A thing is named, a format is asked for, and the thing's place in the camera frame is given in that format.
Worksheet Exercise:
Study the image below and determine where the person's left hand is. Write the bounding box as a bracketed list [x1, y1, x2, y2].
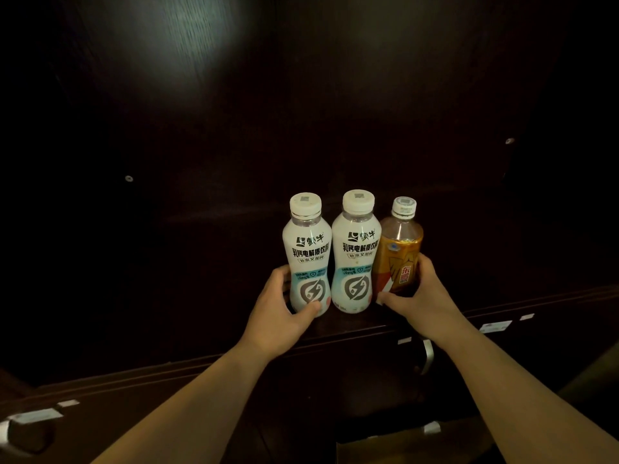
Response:
[239, 264, 332, 361]

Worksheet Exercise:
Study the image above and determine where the person's right hand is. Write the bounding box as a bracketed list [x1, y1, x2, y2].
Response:
[376, 253, 467, 351]

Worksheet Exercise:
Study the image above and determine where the orange tea bottle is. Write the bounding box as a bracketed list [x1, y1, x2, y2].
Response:
[371, 196, 424, 298]

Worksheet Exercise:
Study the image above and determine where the white drink bottle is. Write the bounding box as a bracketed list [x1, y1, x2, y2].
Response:
[282, 191, 333, 316]
[330, 189, 382, 314]

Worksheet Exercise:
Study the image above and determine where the dark wooden cabinet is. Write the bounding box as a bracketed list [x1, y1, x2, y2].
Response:
[0, 0, 619, 464]

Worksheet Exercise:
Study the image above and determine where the person's right forearm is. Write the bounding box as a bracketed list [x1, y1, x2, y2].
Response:
[437, 316, 619, 464]

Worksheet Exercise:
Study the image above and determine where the person's left forearm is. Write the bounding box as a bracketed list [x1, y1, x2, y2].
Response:
[92, 340, 271, 464]

